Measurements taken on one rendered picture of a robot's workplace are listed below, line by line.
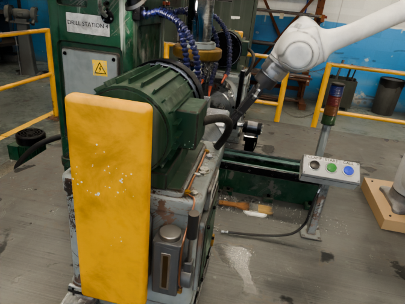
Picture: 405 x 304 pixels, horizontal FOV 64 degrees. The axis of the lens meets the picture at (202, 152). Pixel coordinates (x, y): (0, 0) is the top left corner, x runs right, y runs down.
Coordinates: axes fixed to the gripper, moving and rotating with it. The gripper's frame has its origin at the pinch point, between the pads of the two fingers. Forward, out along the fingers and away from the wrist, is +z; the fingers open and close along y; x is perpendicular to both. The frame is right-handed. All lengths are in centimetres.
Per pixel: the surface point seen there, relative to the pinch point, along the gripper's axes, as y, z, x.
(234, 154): -9.7, 15.2, 10.7
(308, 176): 22.8, -7.4, 26.5
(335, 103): -33, -23, 34
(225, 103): -26.7, 5.2, -4.5
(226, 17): -316, 4, -52
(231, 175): 1.1, 18.8, 13.7
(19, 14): -393, 207, -340
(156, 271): 71, 10, -1
